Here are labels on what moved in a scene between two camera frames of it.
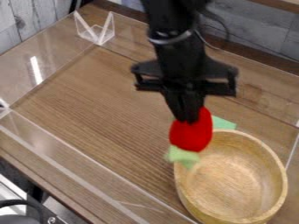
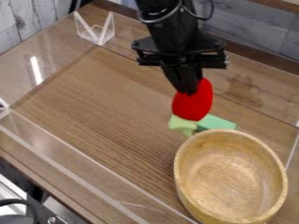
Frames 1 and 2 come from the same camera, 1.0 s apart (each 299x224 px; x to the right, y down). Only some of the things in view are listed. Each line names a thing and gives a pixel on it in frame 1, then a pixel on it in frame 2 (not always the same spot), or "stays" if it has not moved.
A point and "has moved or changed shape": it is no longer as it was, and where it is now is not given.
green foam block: (222, 123) stays
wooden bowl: (238, 185) stays
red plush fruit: (192, 136) has moved or changed shape
